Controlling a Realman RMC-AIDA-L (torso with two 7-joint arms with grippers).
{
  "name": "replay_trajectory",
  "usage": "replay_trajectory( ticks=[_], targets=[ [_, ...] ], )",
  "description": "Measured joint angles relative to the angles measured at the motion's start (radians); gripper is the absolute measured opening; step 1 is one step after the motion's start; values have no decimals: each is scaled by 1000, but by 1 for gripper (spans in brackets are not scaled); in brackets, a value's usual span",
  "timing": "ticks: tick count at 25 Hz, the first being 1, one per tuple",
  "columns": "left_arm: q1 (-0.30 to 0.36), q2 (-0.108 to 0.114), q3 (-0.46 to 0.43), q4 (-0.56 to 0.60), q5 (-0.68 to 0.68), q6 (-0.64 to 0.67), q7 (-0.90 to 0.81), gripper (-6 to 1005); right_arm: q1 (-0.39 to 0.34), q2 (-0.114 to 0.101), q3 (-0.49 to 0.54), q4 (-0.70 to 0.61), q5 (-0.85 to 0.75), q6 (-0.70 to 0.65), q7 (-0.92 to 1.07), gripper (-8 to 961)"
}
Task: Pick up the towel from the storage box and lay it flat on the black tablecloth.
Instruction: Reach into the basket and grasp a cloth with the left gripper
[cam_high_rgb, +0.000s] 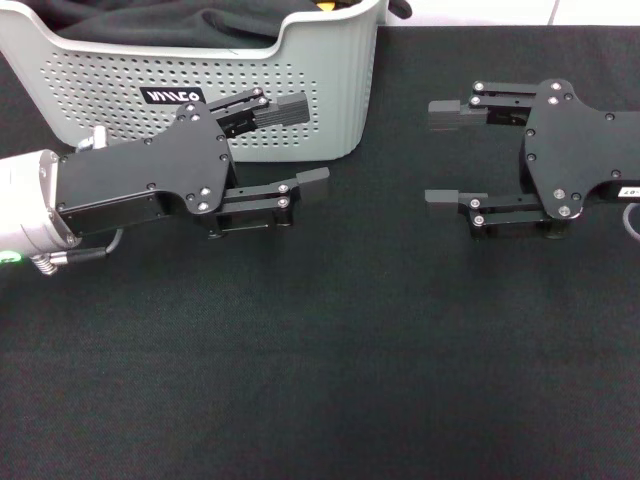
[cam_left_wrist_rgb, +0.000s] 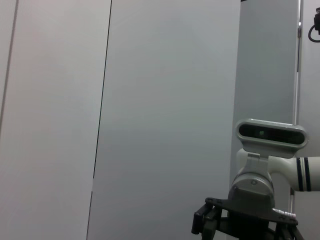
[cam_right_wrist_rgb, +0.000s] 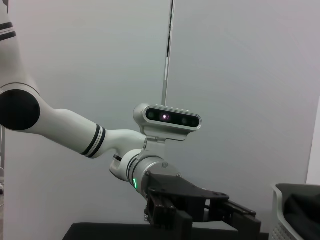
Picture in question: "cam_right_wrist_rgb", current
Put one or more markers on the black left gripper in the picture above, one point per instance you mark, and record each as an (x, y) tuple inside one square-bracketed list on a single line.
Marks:
[(180, 186)]

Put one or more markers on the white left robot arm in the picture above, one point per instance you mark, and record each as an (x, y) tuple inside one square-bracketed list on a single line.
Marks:
[(75, 127)]

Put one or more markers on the grey perforated storage basket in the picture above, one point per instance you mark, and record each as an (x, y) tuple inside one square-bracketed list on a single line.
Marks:
[(277, 215)]

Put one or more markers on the black tablecloth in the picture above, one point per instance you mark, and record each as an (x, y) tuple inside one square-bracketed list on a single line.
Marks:
[(112, 232)]

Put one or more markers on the black cloth pile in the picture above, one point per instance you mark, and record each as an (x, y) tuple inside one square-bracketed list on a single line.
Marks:
[(303, 202)]

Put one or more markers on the left wrist camera mount bracket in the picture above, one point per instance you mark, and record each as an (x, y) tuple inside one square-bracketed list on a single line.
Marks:
[(156, 147)]

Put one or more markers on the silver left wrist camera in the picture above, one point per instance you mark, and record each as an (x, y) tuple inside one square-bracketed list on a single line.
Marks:
[(172, 117)]

